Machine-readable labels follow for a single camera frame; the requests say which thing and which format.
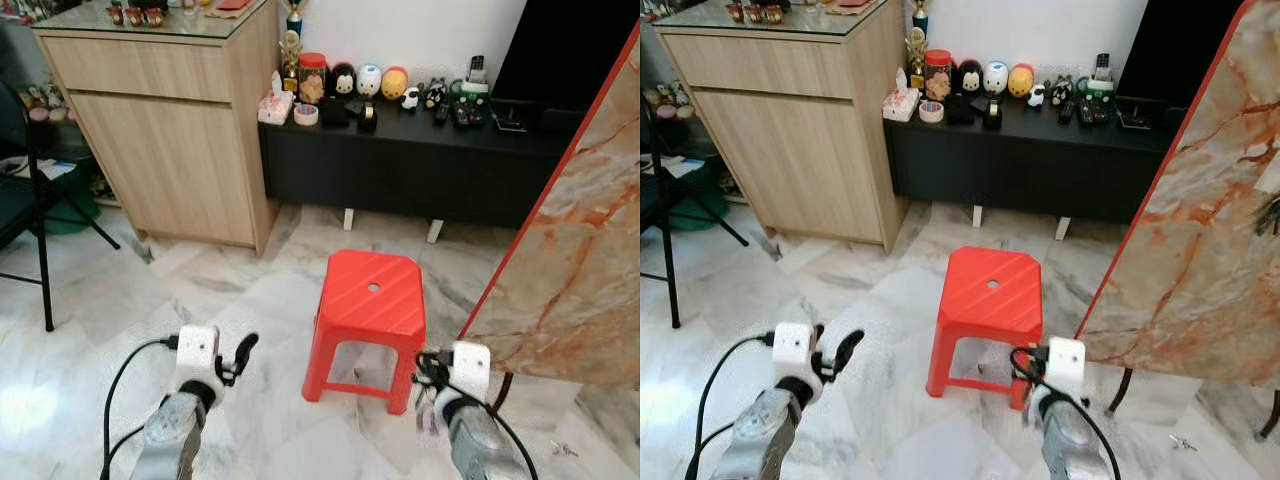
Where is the red plastic stool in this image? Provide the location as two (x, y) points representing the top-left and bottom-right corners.
(302, 250), (428, 415)
(925, 247), (1046, 411)

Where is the light wood cabinet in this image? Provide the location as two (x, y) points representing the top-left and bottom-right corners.
(32, 0), (281, 258)
(655, 0), (909, 253)

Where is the green plastic basin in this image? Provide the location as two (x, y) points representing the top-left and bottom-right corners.
(665, 160), (731, 231)
(42, 165), (101, 236)

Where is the marble pattern board red edge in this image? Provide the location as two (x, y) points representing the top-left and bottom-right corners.
(1075, 0), (1280, 443)
(460, 22), (641, 414)

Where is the black low tv console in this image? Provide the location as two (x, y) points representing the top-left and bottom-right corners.
(258, 95), (583, 226)
(883, 95), (1188, 223)

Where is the black folding chair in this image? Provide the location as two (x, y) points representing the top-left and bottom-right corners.
(640, 95), (749, 329)
(0, 80), (121, 333)

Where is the pink tissue box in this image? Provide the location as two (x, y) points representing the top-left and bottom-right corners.
(882, 70), (921, 123)
(258, 72), (296, 125)

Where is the red lid snack jar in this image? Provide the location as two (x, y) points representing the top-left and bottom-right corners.
(298, 52), (329, 106)
(923, 50), (954, 103)

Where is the golden figurine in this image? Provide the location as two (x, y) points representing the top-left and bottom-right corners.
(280, 30), (304, 93)
(905, 28), (929, 91)

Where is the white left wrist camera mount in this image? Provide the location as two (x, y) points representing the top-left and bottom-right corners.
(175, 325), (221, 393)
(772, 322), (819, 387)

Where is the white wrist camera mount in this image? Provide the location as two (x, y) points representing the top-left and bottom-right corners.
(772, 322), (819, 387)
(1045, 337), (1087, 398)
(175, 325), (221, 393)
(450, 341), (492, 403)

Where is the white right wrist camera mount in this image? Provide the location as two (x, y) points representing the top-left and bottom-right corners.
(1045, 337), (1087, 398)
(450, 341), (492, 403)

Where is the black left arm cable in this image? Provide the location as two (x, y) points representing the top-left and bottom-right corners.
(100, 337), (181, 480)
(685, 333), (777, 480)

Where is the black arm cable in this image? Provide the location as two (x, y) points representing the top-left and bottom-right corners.
(100, 337), (181, 480)
(428, 348), (542, 480)
(685, 333), (777, 480)
(1008, 345), (1125, 480)

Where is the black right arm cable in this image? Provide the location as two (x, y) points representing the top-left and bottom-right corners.
(1008, 345), (1125, 480)
(428, 348), (542, 480)

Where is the black flat frame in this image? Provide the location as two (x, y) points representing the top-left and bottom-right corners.
(492, 100), (531, 134)
(1117, 100), (1161, 131)

